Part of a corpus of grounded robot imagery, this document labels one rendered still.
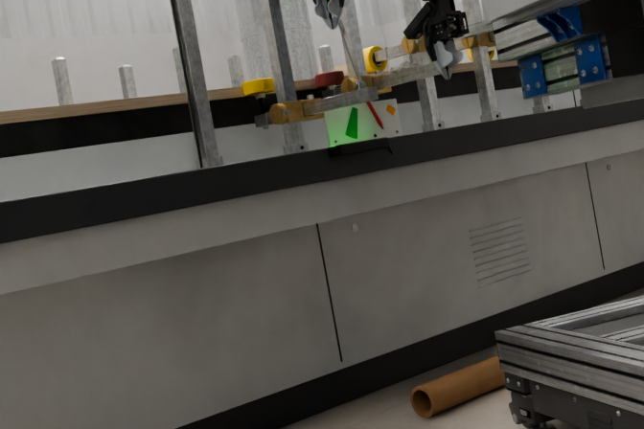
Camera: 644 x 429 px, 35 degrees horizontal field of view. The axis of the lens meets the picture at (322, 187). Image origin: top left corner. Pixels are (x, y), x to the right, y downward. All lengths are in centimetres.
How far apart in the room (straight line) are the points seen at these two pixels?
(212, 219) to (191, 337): 34
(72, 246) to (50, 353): 31
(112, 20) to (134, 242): 902
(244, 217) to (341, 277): 53
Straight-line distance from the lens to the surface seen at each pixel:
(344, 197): 262
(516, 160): 313
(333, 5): 255
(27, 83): 1047
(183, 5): 240
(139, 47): 1132
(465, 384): 267
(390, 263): 299
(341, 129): 261
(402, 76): 263
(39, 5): 1079
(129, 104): 252
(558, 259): 358
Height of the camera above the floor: 66
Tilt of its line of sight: 1 degrees down
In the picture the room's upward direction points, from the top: 10 degrees counter-clockwise
